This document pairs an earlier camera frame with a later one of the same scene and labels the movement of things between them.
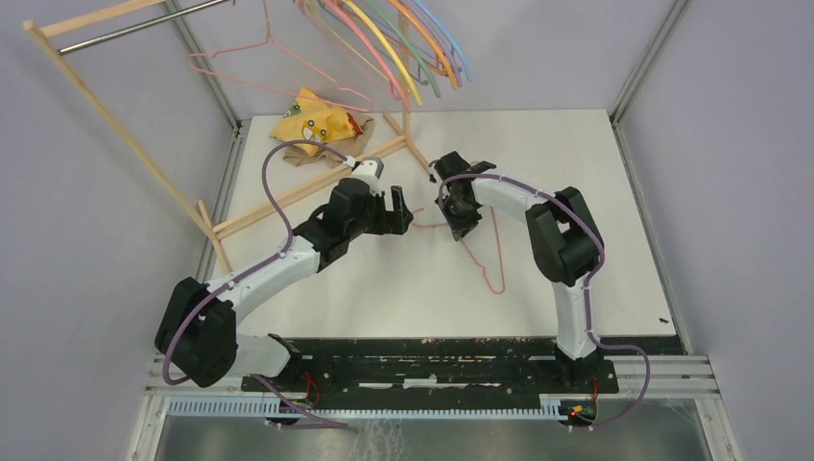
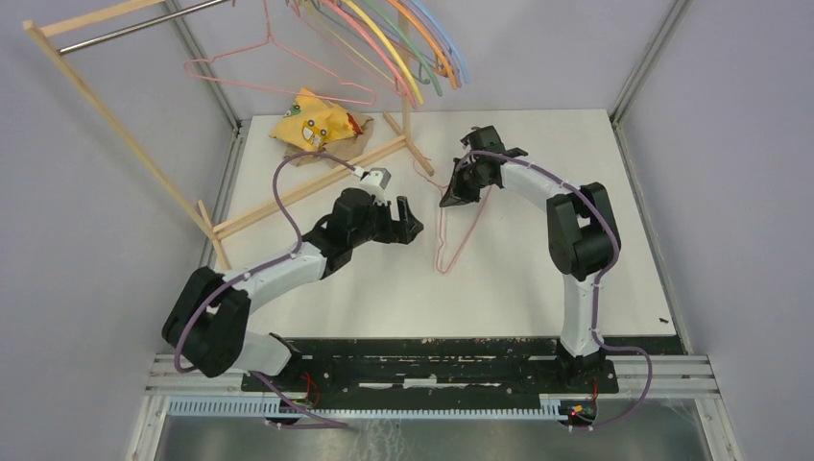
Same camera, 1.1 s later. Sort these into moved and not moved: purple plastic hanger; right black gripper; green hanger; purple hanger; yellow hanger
Moved: right black gripper
Not moved: purple hanger; yellow hanger; purple plastic hanger; green hanger
